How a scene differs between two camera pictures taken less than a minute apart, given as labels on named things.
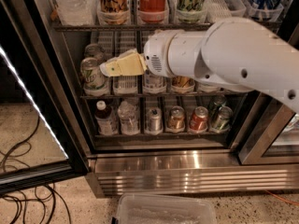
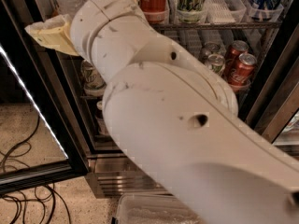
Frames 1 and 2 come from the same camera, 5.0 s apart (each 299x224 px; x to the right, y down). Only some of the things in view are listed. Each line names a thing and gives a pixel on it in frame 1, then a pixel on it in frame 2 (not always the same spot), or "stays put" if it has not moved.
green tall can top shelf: x=191 y=4 stays put
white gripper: x=156 y=52 to x=81 y=25
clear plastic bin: x=164 y=209 stays put
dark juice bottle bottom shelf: x=104 y=117 stays put
